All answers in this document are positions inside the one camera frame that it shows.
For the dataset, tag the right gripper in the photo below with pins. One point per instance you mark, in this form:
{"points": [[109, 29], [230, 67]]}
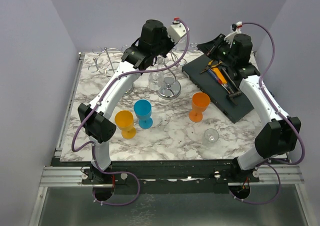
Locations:
{"points": [[210, 49]]}

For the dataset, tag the orange plastic goblet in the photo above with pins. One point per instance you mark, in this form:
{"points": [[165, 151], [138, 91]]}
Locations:
{"points": [[199, 104]]}

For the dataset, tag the tall chrome glass rack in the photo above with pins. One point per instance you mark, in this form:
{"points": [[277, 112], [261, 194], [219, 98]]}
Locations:
{"points": [[171, 87]]}

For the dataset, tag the clear wine glass front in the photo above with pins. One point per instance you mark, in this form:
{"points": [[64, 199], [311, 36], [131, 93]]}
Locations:
{"points": [[155, 80]]}

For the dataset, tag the clear wine glass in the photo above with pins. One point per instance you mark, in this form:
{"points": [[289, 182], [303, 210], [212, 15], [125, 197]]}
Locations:
{"points": [[209, 138], [155, 80]]}

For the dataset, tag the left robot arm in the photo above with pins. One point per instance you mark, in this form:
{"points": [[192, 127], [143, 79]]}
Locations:
{"points": [[155, 40]]}

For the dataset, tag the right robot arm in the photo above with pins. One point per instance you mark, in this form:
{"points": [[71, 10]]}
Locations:
{"points": [[279, 133]]}

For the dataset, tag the small chrome glass rack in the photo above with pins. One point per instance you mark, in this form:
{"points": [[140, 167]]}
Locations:
{"points": [[103, 63]]}

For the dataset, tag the blue red screwdriver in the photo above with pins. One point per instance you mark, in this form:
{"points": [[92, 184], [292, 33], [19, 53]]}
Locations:
{"points": [[211, 73]]}

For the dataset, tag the yellow utility knife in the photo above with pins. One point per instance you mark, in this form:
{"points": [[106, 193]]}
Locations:
{"points": [[220, 75]]}

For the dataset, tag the dark flat equipment box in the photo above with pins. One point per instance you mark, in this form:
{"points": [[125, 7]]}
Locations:
{"points": [[233, 110]]}

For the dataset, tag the blue plastic goblet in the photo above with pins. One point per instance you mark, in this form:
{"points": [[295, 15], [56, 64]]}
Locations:
{"points": [[143, 111]]}

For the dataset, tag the yellow plastic goblet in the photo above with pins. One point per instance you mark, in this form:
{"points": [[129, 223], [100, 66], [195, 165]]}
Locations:
{"points": [[125, 122]]}

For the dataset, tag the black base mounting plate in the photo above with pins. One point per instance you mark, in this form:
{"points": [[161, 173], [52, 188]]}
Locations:
{"points": [[163, 177]]}

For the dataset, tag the yellow handled pliers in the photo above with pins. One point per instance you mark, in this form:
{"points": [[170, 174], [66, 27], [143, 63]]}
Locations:
{"points": [[211, 65]]}

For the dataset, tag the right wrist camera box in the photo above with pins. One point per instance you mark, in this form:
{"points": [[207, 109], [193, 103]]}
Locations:
{"points": [[235, 29]]}

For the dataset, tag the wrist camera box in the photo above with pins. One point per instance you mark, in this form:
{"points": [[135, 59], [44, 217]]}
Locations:
{"points": [[176, 31], [235, 29]]}

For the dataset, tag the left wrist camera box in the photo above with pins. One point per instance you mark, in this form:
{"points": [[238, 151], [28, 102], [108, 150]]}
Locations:
{"points": [[176, 31]]}

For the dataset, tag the aluminium rail frame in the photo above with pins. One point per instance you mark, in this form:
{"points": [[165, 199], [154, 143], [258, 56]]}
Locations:
{"points": [[294, 179]]}

